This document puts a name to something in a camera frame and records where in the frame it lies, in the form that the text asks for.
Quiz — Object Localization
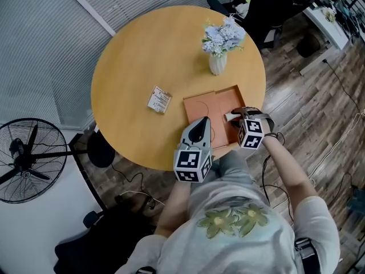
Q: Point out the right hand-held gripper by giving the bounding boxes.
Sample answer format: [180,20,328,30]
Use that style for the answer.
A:
[224,106,275,150]

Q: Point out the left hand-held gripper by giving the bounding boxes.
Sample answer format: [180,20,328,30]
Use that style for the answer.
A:
[173,117,214,184]

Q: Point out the orange cardboard box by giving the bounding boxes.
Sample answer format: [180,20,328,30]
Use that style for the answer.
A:
[182,84,246,151]

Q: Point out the person's right forearm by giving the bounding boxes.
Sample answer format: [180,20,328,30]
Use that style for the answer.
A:
[261,135,319,211]

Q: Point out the person's left forearm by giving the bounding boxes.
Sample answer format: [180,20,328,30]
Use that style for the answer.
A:
[155,178,192,237]

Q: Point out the white ribbed vase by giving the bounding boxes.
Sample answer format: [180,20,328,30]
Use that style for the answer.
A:
[208,52,228,76]

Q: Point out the white printed card packet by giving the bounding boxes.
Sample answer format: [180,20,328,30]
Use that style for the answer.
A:
[147,85,173,115]

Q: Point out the blue artificial flower bouquet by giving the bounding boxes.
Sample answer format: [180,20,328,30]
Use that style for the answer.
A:
[201,15,246,57]

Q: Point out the black round table base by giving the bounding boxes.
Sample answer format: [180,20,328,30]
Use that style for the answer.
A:
[87,134,116,168]

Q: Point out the white floral shirt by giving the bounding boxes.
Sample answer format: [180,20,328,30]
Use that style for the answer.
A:
[113,150,342,274]

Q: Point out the black waste bin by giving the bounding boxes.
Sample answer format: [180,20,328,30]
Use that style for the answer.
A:
[297,34,322,58]

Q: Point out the black office chair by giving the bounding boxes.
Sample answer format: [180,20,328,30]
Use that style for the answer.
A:
[206,0,316,50]

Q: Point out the black bag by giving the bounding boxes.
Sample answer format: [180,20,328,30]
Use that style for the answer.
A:
[54,194,162,274]

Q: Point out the white desk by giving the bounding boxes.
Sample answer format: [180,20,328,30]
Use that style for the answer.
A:
[302,3,350,51]

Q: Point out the black standing fan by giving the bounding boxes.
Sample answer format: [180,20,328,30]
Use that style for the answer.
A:
[0,118,111,211]

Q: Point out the black floor cable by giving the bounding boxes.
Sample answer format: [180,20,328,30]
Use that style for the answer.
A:
[110,163,144,195]

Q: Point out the thin white cable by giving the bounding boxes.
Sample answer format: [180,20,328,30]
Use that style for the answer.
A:
[119,191,167,207]

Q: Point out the white floor cable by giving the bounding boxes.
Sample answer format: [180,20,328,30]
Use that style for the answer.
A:
[309,111,365,187]

